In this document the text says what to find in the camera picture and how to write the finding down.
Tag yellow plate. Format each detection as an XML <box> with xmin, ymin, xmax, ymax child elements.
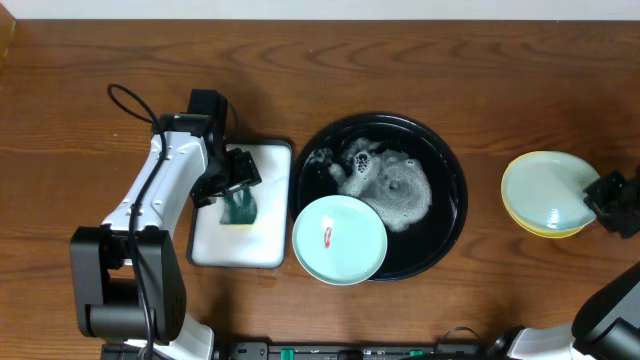
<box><xmin>500</xmin><ymin>151</ymin><xmax>585</xmax><ymax>239</ymax></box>

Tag mint plate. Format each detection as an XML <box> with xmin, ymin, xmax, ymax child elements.
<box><xmin>506</xmin><ymin>151</ymin><xmax>600</xmax><ymax>230</ymax></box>
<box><xmin>292</xmin><ymin>195</ymin><xmax>388</xmax><ymax>286</ymax></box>

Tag black round tray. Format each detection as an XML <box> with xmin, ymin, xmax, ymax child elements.
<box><xmin>289</xmin><ymin>113</ymin><xmax>468</xmax><ymax>281</ymax></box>

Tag black rectangular foam tray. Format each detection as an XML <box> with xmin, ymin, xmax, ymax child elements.
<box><xmin>187</xmin><ymin>140</ymin><xmax>293</xmax><ymax>269</ymax></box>

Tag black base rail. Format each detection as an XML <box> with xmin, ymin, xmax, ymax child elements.
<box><xmin>99</xmin><ymin>340</ymin><xmax>501</xmax><ymax>360</ymax></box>

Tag green scouring sponge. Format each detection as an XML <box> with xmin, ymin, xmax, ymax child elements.
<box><xmin>219</xmin><ymin>189</ymin><xmax>258</xmax><ymax>225</ymax></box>

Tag mint plate front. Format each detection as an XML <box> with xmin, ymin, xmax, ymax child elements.
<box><xmin>292</xmin><ymin>195</ymin><xmax>388</xmax><ymax>286</ymax></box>

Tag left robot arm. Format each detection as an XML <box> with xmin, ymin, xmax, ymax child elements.
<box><xmin>70</xmin><ymin>89</ymin><xmax>261</xmax><ymax>359</ymax></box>

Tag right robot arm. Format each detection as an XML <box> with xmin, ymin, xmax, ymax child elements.
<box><xmin>487</xmin><ymin>171</ymin><xmax>639</xmax><ymax>360</ymax></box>

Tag white soap foam puddle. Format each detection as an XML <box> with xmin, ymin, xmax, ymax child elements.
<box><xmin>305</xmin><ymin>138</ymin><xmax>432</xmax><ymax>233</ymax></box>

